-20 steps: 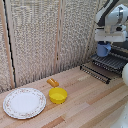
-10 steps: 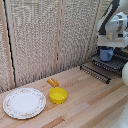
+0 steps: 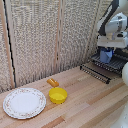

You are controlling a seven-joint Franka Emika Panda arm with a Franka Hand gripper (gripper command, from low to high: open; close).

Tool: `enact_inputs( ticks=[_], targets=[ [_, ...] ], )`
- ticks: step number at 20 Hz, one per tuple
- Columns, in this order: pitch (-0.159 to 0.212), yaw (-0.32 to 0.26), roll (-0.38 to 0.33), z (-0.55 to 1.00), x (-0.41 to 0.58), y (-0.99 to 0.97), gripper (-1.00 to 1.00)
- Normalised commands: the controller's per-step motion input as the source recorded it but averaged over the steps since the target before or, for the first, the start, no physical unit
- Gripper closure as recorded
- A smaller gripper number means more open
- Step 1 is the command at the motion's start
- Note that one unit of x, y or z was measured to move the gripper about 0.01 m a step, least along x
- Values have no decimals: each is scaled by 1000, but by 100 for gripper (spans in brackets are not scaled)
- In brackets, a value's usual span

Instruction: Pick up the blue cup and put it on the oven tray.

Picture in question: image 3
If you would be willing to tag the small orange bread piece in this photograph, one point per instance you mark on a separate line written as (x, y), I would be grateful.
(52, 82)

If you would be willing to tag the black dish drying rack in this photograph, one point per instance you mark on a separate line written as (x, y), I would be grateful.
(100, 71)

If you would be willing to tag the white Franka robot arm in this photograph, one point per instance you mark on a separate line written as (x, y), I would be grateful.
(113, 20)

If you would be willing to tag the yellow plastic bowl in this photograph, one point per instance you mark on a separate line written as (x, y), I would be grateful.
(58, 95)

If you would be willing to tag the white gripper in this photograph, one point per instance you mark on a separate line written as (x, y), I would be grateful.
(112, 41)

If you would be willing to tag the white floral rimmed plate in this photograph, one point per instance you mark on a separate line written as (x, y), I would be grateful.
(24, 103)

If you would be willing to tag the black toaster oven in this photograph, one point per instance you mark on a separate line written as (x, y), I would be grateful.
(122, 51)

